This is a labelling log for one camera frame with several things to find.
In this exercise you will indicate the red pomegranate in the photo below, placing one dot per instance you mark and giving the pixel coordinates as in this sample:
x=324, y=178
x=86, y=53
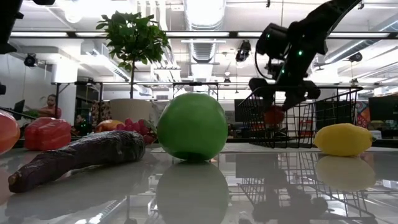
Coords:
x=7, y=132

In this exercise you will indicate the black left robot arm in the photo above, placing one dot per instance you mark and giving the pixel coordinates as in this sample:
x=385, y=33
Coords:
x=7, y=25

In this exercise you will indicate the orange yellow mango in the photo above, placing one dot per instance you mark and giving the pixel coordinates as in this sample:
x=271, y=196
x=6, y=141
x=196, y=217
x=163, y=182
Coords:
x=107, y=125

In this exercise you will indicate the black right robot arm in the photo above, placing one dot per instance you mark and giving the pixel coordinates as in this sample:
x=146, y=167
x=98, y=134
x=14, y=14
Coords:
x=329, y=15

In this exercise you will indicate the yellow lemon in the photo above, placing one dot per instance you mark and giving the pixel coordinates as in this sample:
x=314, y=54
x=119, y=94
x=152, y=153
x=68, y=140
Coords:
x=343, y=140

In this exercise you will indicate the green leafy small tree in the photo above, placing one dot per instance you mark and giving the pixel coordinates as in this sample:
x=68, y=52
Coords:
x=133, y=40

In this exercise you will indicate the colourful patterned panel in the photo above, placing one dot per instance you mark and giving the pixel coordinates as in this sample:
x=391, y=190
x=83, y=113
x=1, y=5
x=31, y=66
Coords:
x=363, y=115

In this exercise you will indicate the black partition panel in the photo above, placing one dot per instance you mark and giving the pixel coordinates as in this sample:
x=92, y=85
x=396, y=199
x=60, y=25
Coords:
x=384, y=109

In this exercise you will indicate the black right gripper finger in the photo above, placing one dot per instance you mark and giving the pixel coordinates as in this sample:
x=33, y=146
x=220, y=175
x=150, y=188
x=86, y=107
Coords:
x=258, y=85
x=311, y=90

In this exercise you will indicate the purple sweet potato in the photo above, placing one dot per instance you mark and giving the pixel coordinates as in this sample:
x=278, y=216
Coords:
x=93, y=152

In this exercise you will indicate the red grape bunch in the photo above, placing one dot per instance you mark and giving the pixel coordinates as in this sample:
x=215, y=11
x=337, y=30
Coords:
x=136, y=126

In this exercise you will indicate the small black monitor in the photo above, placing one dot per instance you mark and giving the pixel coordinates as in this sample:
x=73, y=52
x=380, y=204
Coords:
x=19, y=107

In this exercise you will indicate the person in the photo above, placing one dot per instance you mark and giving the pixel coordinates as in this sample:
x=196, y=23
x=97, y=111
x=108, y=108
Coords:
x=49, y=109

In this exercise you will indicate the red bell pepper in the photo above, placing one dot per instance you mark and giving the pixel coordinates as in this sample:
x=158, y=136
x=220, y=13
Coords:
x=46, y=133

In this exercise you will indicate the green apple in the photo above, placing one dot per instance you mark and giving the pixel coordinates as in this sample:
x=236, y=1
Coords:
x=192, y=127

